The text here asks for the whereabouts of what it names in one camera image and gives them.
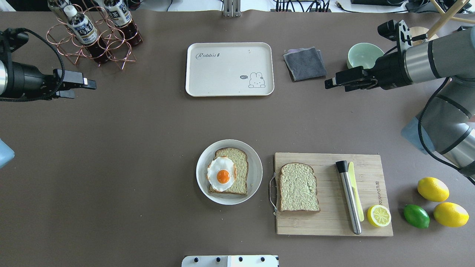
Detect yellow lemon lower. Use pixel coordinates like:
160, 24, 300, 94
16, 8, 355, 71
433, 202, 469, 228

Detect tea bottle front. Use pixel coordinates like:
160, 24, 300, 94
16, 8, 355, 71
63, 5, 109, 64

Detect yellow lemon upper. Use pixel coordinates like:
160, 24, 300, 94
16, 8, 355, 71
417, 177, 450, 202

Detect yellow lemon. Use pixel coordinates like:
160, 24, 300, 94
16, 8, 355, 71
433, 202, 469, 228
417, 177, 450, 202

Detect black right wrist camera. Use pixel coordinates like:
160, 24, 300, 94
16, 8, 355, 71
377, 20, 412, 47

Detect tea bottle right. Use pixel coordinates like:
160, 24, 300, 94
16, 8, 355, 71
104, 0, 143, 47

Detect aluminium camera mast bracket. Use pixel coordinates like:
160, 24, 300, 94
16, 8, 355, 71
223, 0, 241, 17

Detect fake fried egg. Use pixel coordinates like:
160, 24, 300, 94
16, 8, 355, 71
206, 156, 236, 192

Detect tea bottle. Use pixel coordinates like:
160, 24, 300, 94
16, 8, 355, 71
47, 0, 71, 23
63, 5, 109, 64
104, 0, 143, 47

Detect bamboo cutting board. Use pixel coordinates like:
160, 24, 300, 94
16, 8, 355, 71
274, 152, 390, 236

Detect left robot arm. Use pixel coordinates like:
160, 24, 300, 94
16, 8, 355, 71
0, 27, 97, 103

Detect half lemon slice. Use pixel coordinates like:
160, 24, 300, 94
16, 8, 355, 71
367, 205, 392, 227

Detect yellow plastic knife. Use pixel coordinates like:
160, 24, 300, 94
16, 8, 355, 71
348, 162, 365, 222

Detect bread slice on plate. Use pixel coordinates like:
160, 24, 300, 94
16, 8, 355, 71
208, 147, 248, 195

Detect wooden cup tree stand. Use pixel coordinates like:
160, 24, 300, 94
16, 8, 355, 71
409, 0, 475, 45

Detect tea bottle back left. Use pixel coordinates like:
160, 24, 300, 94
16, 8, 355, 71
47, 0, 71, 23

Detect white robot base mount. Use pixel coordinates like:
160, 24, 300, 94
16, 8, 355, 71
181, 255, 280, 267

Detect bread slice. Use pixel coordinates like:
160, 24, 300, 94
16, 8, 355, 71
279, 162, 320, 212
208, 147, 248, 195

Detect mint green bowl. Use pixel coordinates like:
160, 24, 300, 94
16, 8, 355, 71
347, 43, 384, 69

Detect white round plate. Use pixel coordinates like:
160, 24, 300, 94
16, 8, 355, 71
196, 139, 263, 205

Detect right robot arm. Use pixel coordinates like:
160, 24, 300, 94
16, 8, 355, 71
325, 20, 475, 184

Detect green lime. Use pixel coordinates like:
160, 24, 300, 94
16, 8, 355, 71
403, 204, 430, 229

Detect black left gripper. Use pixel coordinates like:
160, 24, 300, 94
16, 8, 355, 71
7, 62, 97, 99

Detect steel muddler black tip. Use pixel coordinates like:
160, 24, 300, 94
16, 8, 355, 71
335, 160, 362, 235

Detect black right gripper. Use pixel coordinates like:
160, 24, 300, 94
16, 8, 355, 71
325, 52, 409, 92

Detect grey folded cloth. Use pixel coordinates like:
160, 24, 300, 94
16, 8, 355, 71
283, 47, 327, 82

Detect cream rabbit serving tray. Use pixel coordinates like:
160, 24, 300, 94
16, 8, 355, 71
185, 42, 275, 98

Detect copper wire bottle rack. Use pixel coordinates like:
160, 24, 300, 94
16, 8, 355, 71
46, 0, 136, 69

